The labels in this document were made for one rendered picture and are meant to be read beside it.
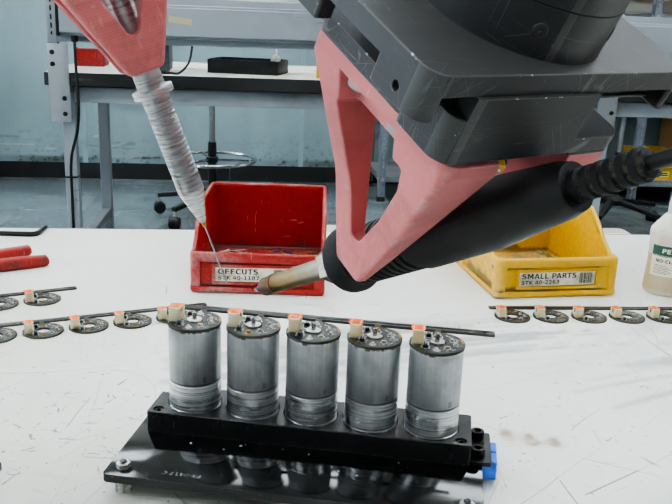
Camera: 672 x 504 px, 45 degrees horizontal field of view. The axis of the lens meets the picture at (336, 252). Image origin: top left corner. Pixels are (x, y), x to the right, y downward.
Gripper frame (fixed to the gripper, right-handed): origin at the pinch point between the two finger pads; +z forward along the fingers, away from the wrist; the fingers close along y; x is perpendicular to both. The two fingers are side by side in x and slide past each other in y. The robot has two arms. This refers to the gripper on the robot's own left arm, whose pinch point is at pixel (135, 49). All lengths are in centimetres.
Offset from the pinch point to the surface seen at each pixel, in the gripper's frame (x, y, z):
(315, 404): -1.6, -1.9, 16.9
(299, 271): -2.2, -4.2, 9.4
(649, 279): -33.6, 11.6, 30.5
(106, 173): -26, 291, 75
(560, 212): -5.9, -16.1, 5.5
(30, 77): -24, 451, 49
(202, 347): 1.7, 1.2, 13.4
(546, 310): -23.2, 10.9, 27.9
